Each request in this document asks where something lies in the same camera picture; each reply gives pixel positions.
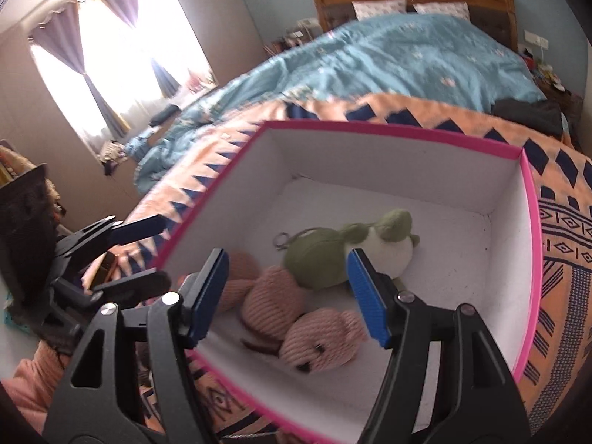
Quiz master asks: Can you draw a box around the dark folded clothing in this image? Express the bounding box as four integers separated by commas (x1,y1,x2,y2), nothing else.
491,98,563,137

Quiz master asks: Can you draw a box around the right wooden nightstand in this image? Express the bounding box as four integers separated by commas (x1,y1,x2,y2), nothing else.
535,77,583,124

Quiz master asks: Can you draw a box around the white wall socket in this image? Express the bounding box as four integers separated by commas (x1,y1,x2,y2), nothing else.
524,30,549,50

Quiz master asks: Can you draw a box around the left purple curtain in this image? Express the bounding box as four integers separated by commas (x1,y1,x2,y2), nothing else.
30,0,130,140

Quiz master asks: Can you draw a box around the pink sleeved left forearm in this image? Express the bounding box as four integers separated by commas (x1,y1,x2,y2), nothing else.
1,341,70,434

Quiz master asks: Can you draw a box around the brown knitted teddy bear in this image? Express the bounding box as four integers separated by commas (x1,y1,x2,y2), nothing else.
217,252,368,374

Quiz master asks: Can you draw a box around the green turtle plush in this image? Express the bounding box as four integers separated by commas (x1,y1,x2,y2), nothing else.
273,209,420,291

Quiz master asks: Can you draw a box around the orange patterned blanket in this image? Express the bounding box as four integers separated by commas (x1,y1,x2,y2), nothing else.
113,93,591,436

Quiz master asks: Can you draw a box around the left patterned pillow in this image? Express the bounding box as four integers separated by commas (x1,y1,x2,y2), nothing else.
352,0,407,20

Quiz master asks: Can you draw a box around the pink cardboard box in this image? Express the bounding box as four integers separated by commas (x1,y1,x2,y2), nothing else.
154,120,542,443

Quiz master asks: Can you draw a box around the black camera box left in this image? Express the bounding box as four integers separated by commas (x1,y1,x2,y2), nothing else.
1,164,56,307

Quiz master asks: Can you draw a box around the patterned pillow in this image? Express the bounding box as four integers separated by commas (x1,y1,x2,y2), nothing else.
352,0,407,20
413,2,471,21

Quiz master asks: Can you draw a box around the right patterned pillow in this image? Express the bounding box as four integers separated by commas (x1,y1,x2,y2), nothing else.
413,2,471,21

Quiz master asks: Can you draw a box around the wooden headboard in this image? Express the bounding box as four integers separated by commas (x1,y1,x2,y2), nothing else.
314,0,518,51

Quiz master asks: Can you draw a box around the blue duvet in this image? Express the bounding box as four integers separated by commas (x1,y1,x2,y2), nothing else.
134,13,545,195

